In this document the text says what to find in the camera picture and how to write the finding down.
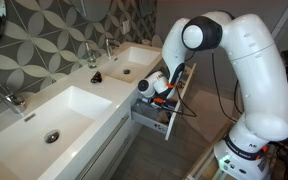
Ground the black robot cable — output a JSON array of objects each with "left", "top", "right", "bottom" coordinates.
[{"left": 165, "top": 49, "right": 240, "bottom": 123}]

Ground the white open vanity drawer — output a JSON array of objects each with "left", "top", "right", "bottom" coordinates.
[{"left": 130, "top": 63, "right": 197, "bottom": 141}]

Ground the white vanity cabinet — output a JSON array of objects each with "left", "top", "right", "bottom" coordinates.
[{"left": 0, "top": 41, "right": 172, "bottom": 180}]

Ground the beige bath mat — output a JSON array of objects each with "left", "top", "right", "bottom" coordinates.
[{"left": 183, "top": 86, "right": 238, "bottom": 144}]

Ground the wooden robot mount table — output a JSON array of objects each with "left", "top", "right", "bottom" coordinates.
[{"left": 183, "top": 126, "right": 288, "bottom": 180}]

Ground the steel closed drawer handle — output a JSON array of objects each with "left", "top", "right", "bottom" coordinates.
[
  {"left": 75, "top": 114, "right": 131, "bottom": 180},
  {"left": 100, "top": 134, "right": 134, "bottom": 180}
]

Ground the black hair clip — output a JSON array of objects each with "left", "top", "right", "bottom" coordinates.
[{"left": 90, "top": 70, "right": 103, "bottom": 84}]

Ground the white wall switch plate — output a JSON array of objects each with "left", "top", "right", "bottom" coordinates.
[{"left": 122, "top": 19, "right": 131, "bottom": 35}]

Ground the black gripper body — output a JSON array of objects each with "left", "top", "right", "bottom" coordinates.
[{"left": 149, "top": 97, "right": 177, "bottom": 110}]

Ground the chrome faucet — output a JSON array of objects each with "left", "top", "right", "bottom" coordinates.
[
  {"left": 104, "top": 37, "right": 122, "bottom": 61},
  {"left": 0, "top": 87, "right": 28, "bottom": 114}
]

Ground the white rectangular sink basin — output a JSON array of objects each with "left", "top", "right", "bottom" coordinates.
[
  {"left": 98, "top": 45, "right": 162, "bottom": 84},
  {"left": 0, "top": 85, "right": 113, "bottom": 180}
]

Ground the clear soap dispenser bottle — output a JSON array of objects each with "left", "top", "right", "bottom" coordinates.
[{"left": 84, "top": 42, "right": 98, "bottom": 69}]

